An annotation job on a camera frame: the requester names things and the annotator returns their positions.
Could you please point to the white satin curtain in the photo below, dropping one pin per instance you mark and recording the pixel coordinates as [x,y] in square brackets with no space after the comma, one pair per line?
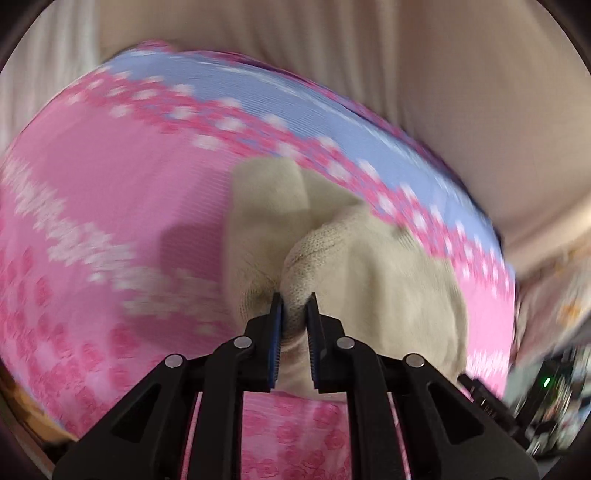
[46,92]

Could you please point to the light patterned cloth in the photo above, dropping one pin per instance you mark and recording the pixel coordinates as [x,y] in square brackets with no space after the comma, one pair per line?
[558,300]

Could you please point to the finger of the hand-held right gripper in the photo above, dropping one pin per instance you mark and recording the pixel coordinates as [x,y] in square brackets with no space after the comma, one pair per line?
[489,406]

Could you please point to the brown wooden board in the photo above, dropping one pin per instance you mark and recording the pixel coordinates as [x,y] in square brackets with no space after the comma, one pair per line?
[27,415]

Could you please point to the beige draped cloth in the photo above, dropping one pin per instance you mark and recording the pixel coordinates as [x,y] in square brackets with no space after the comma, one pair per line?
[461,92]

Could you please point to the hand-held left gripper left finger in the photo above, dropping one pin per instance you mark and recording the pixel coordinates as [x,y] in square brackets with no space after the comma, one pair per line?
[275,337]

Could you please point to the beige sweater with black hearts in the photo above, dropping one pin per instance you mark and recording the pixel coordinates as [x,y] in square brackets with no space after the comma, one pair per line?
[369,277]

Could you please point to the pink floral bed sheet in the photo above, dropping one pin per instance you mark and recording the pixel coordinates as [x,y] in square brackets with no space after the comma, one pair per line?
[115,184]

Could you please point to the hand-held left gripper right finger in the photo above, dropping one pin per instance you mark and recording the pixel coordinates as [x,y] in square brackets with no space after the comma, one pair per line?
[313,341]

